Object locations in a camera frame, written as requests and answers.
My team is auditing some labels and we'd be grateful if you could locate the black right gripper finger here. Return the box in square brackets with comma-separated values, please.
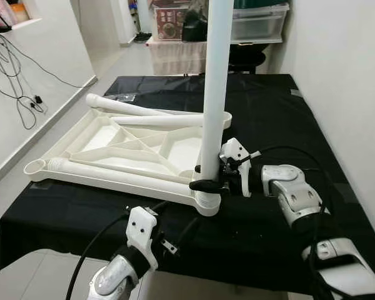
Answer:
[189, 180, 229, 193]

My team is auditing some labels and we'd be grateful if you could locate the black tablecloth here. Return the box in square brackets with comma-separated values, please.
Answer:
[0, 74, 375, 298]

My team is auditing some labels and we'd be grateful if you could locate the white plastic table top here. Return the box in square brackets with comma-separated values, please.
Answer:
[24, 94, 233, 218]

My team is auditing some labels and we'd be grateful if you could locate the black round basin stand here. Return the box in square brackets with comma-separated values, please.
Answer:
[228, 42, 268, 74]

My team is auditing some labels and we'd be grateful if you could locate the beige towel cloth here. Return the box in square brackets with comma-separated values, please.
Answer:
[149, 37, 208, 77]

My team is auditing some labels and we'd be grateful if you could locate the black bag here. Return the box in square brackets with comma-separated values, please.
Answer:
[182, 9, 210, 43]

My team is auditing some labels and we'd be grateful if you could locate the clear plastic storage box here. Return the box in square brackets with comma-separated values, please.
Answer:
[230, 3, 290, 44]

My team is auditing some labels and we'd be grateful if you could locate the red patterned box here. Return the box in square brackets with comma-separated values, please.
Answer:
[151, 6, 191, 41]

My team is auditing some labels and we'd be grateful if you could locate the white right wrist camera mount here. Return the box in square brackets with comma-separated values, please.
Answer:
[220, 137, 262, 198]

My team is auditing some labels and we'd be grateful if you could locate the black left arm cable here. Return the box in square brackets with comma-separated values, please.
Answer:
[66, 209, 135, 300]

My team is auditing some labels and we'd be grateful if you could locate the black wall power cable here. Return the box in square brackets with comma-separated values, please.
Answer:
[0, 31, 91, 131]

